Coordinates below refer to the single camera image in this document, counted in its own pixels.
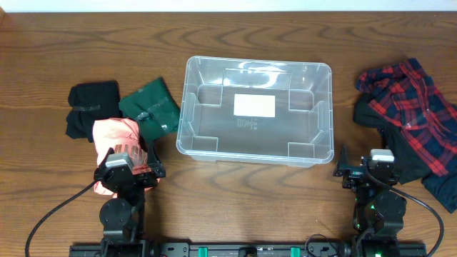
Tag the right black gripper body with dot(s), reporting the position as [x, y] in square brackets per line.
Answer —
[353, 176]

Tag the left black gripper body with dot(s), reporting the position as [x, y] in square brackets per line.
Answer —
[143, 177]

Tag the black garment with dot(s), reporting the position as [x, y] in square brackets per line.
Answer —
[91, 102]
[405, 158]

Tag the pink printed t-shirt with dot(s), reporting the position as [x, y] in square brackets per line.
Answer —
[123, 136]

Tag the dark green garment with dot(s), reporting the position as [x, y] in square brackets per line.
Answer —
[153, 109]

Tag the dark navy garment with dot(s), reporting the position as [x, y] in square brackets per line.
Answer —
[443, 189]

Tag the red plaid flannel shirt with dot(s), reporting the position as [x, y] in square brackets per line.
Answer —
[405, 96]

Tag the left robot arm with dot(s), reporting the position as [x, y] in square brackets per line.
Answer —
[123, 217]

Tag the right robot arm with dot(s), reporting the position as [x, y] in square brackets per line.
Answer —
[378, 212]

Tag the clear plastic storage bin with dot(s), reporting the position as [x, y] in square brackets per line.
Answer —
[300, 134]

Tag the white label in bin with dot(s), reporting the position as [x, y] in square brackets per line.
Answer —
[254, 105]

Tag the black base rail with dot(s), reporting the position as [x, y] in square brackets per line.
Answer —
[315, 248]

